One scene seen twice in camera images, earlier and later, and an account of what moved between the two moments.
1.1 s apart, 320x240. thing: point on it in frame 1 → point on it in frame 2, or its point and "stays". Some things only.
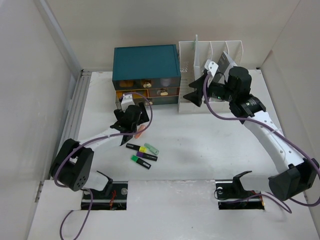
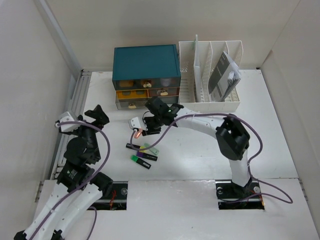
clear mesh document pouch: [198, 71] stays
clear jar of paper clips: [165, 82] stays
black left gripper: [143, 117] → [97, 114]
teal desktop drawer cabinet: [150, 74] stays
